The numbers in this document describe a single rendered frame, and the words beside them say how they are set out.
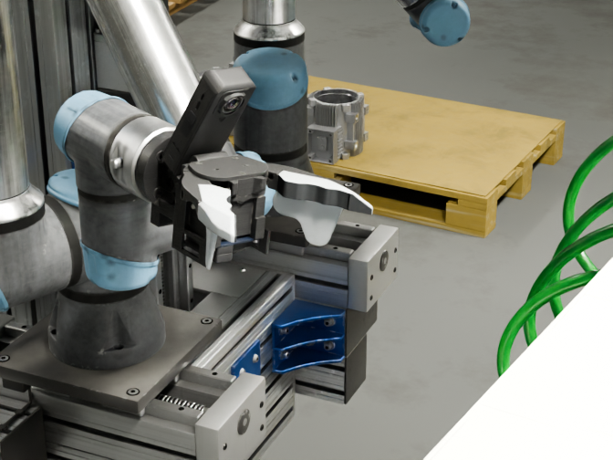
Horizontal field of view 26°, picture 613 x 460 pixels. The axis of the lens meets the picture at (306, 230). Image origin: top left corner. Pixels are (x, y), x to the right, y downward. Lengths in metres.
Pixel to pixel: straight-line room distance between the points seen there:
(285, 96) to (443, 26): 0.26
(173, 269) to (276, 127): 0.27
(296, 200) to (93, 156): 0.22
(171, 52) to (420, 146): 3.33
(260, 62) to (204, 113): 0.92
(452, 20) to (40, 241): 0.75
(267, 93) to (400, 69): 3.96
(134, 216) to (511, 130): 3.67
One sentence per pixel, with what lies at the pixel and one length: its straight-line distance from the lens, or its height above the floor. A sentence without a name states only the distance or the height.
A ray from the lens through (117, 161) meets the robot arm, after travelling 1.24.
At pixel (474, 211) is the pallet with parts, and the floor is 0.09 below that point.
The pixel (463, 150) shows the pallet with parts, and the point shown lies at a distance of 4.70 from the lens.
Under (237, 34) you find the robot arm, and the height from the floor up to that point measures 1.28.
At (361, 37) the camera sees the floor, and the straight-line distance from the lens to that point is 6.39.
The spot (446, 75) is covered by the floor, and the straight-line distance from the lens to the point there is 5.91.
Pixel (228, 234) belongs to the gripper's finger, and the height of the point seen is 1.46.
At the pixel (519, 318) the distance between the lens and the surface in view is 1.40.
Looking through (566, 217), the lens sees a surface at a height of 1.24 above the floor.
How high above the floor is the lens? 1.92
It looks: 26 degrees down
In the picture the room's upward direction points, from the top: straight up
